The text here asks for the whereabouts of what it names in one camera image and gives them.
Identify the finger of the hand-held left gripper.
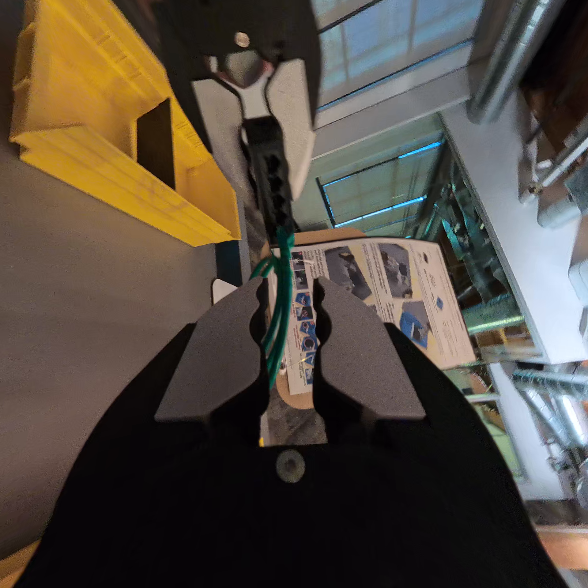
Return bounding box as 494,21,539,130
192,78,261,208
266,59,318,201

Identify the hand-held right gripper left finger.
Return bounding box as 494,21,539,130
155,277,271,435

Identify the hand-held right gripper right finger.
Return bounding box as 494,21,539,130
312,277,426,433

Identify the black ethernet switch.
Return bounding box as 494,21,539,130
242,116,297,236

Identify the green ethernet cable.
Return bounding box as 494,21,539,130
249,227,296,390

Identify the yellow plastic bin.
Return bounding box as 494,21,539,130
0,538,42,588
9,0,243,247

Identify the black bin divider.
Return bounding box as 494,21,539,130
136,98,176,190

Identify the black flat pad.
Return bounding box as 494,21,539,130
216,240,243,288

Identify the printed instruction poster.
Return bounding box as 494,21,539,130
270,236,477,397

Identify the silver spiral ventilation duct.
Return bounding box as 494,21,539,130
466,0,552,125

